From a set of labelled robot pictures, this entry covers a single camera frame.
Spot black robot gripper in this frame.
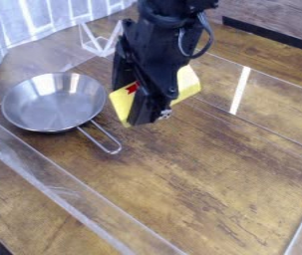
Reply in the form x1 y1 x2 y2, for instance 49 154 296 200
113 13 214 126

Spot yellow butter block toy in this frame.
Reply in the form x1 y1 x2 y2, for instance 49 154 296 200
110 65 201 128

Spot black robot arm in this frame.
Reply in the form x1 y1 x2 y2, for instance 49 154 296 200
110 0 218 127

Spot silver metal frying pan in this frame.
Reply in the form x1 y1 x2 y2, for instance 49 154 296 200
2 72 123 154

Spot black bar on table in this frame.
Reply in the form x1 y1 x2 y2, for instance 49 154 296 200
222 16 302 50

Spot white sheer curtain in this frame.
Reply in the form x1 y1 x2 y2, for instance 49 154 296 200
0 0 138 65

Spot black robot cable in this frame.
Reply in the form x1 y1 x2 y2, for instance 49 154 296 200
176 11 216 60

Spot clear acrylic tray wall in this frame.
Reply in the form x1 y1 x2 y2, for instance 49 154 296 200
0 19 302 255

